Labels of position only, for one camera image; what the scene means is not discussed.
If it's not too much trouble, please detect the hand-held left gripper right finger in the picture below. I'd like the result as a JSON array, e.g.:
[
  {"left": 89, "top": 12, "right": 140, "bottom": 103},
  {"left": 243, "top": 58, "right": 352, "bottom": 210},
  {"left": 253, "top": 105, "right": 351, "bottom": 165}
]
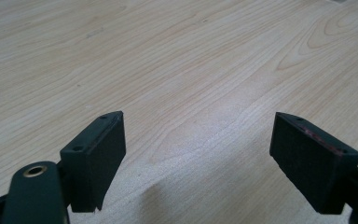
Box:
[{"left": 268, "top": 111, "right": 358, "bottom": 216}]

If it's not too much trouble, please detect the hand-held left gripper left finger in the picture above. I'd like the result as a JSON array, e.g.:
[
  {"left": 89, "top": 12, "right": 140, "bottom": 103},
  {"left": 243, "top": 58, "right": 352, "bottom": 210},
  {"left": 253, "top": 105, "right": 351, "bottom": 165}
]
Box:
[{"left": 59, "top": 110, "right": 127, "bottom": 214}]

